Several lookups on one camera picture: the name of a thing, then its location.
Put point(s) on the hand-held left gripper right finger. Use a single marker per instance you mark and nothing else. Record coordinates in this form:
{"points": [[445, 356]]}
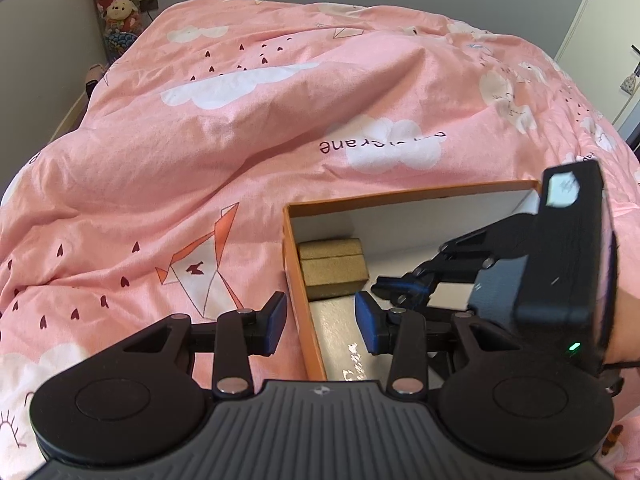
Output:
{"points": [[366, 322]]}

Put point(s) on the blue patterned plush toy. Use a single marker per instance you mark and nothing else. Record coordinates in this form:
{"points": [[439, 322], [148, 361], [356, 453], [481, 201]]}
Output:
{"points": [[121, 42]]}

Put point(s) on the small hanging pouch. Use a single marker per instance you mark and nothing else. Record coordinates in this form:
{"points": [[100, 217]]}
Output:
{"points": [[629, 84]]}

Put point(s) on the pink and black object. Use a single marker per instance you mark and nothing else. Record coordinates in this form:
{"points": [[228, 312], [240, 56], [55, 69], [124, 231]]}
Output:
{"points": [[93, 77]]}

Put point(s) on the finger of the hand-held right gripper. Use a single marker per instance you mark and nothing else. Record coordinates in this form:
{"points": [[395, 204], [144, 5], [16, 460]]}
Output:
{"points": [[390, 294], [480, 242]]}

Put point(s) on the white door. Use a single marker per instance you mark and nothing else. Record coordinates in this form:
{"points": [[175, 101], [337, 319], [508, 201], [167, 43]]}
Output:
{"points": [[595, 20]]}

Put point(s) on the pink printed blanket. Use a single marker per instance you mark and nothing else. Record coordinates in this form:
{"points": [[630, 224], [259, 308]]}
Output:
{"points": [[250, 160]]}

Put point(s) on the gold gift box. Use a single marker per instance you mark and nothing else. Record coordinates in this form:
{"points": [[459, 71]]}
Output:
{"points": [[332, 270]]}

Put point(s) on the orange cardboard box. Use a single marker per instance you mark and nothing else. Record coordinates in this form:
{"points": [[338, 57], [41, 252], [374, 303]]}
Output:
{"points": [[295, 280]]}

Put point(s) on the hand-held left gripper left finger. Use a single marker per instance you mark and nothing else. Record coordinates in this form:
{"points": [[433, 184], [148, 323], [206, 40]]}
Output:
{"points": [[275, 325]]}

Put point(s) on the white box with script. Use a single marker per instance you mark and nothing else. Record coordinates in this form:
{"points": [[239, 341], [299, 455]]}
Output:
{"points": [[340, 332]]}

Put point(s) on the black wardrobe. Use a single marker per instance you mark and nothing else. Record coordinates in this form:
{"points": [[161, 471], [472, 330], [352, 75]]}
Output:
{"points": [[635, 127]]}

